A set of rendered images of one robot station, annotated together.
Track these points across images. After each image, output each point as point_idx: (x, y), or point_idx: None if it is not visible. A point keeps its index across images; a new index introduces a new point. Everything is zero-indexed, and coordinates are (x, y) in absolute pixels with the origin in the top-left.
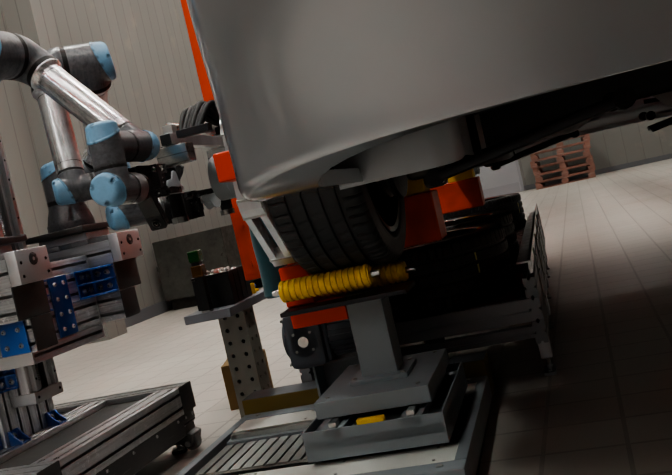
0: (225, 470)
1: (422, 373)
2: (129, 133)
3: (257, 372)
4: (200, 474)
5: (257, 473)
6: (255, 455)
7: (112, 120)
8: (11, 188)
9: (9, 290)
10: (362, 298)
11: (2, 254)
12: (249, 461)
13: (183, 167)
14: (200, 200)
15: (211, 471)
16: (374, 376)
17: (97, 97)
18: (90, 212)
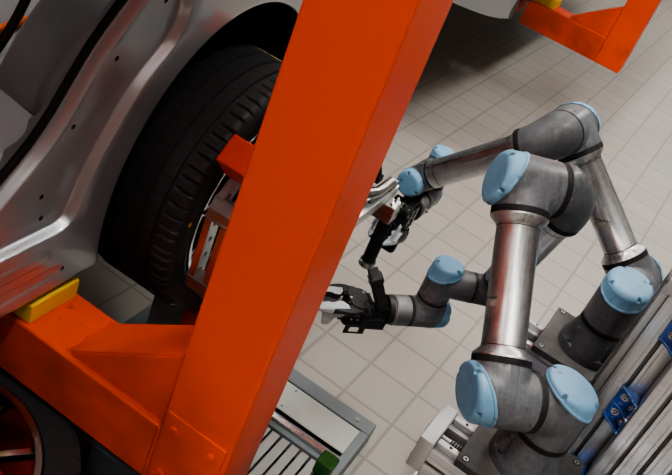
0: (295, 459)
1: (147, 316)
2: (422, 160)
3: None
4: (320, 449)
5: (279, 405)
6: (263, 468)
7: (436, 145)
8: (601, 372)
9: None
10: None
11: (532, 320)
12: (272, 458)
13: (367, 269)
14: (341, 299)
15: (306, 470)
16: None
17: (462, 150)
18: (500, 435)
